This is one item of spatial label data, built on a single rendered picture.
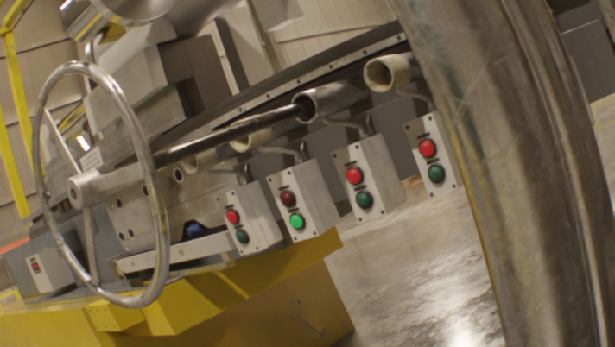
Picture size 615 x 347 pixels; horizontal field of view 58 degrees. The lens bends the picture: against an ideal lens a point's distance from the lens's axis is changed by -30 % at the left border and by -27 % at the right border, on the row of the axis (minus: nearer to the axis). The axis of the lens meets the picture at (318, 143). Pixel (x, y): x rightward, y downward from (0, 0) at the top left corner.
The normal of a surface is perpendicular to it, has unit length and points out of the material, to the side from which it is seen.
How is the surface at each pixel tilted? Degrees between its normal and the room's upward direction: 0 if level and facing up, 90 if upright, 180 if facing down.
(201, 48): 90
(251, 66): 90
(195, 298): 90
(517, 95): 90
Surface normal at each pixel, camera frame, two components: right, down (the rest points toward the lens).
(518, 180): -0.22, 0.10
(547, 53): 0.02, 0.00
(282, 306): 0.75, -0.29
